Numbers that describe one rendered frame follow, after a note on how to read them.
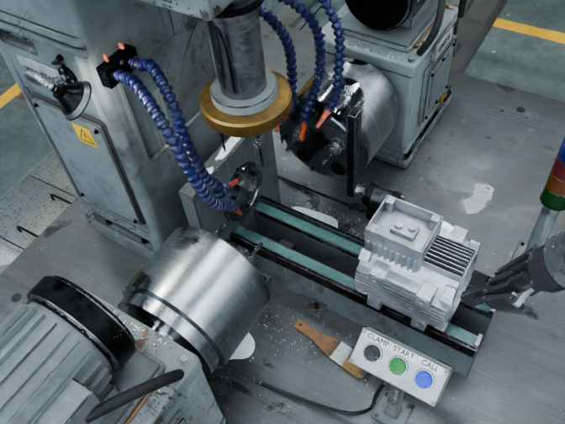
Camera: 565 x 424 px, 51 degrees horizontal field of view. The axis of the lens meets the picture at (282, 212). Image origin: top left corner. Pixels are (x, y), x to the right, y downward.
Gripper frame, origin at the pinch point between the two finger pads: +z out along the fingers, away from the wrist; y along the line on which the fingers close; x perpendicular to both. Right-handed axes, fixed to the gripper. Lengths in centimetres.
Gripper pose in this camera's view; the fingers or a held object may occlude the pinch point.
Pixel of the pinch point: (478, 294)
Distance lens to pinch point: 116.1
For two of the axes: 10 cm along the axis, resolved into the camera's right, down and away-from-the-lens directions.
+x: 7.7, 6.4, 0.5
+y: -5.3, 6.8, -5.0
